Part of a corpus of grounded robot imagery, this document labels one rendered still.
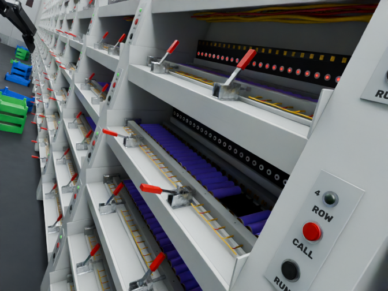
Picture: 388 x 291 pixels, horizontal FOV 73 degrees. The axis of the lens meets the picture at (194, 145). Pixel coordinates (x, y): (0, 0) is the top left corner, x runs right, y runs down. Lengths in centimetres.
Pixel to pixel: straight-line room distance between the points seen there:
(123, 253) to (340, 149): 50
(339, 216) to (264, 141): 12
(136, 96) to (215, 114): 45
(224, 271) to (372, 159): 21
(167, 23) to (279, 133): 59
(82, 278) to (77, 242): 14
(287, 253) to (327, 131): 12
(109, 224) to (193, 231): 34
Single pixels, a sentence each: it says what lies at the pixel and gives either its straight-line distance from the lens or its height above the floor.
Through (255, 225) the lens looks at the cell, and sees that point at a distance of 42.
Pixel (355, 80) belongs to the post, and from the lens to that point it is 29.
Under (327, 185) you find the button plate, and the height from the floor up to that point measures 84.
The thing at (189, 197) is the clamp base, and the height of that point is 71.
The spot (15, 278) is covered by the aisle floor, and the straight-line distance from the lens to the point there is 127.
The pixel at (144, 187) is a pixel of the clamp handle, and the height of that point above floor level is 71.
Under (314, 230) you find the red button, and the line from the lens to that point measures 27.
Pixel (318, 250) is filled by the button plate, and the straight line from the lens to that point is 27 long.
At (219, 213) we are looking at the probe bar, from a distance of 42.
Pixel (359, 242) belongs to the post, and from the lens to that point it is 26.
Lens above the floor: 87
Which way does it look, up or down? 11 degrees down
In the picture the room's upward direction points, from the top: 23 degrees clockwise
